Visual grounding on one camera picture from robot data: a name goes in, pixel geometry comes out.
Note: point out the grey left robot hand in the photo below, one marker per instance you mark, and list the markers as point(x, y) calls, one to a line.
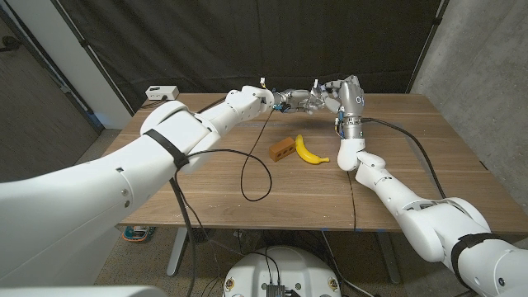
point(297, 101)

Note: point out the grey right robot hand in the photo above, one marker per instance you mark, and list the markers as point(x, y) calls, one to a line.
point(350, 101)

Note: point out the clear plastic screen protector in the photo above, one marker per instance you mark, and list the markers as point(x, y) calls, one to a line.
point(315, 83)

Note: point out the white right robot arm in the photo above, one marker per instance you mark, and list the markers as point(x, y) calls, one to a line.
point(433, 222)

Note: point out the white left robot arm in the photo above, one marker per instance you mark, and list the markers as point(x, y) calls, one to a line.
point(103, 177)

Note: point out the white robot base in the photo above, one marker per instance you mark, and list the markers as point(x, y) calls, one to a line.
point(305, 268)

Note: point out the brown toy brick block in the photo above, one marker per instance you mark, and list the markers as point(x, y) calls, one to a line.
point(281, 149)

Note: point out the yellow toy banana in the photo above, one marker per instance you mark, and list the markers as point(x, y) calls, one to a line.
point(307, 154)

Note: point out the black backdrop curtain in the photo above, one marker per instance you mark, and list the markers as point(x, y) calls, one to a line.
point(247, 41)

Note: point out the black backdrop pole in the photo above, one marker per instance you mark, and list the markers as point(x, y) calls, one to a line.
point(435, 20)
point(85, 43)

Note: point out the white power strip box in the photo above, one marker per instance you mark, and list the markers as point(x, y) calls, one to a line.
point(161, 92)

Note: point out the grey table leg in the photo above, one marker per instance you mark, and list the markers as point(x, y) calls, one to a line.
point(387, 255)
point(177, 251)

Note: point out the colourful sneaker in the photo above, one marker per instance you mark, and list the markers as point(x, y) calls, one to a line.
point(138, 234)

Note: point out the white robot torso edge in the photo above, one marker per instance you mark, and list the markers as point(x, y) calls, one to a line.
point(82, 292)

